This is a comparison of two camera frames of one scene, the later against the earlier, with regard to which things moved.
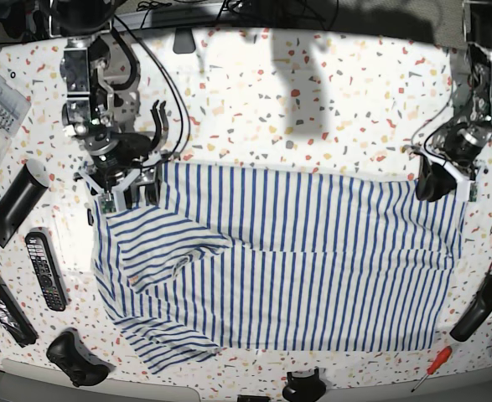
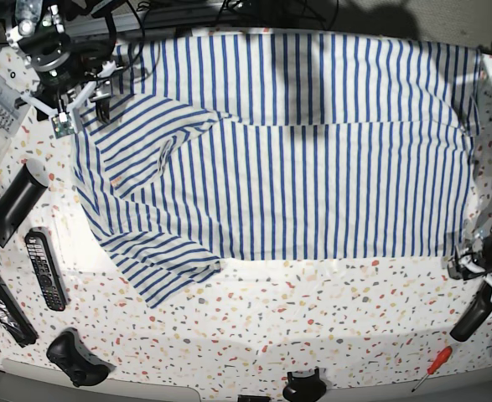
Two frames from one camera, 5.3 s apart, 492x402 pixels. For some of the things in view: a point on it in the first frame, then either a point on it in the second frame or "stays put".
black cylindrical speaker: x=26 y=189 stays put
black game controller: x=69 y=355 stays put
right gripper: x=456 y=150 -> x=489 y=257
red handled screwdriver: x=441 y=360 stays put
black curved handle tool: x=487 y=298 stays put
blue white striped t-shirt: x=251 y=258 -> x=279 y=146
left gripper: x=121 y=162 -> x=96 y=89
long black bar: x=3 y=302 stays put
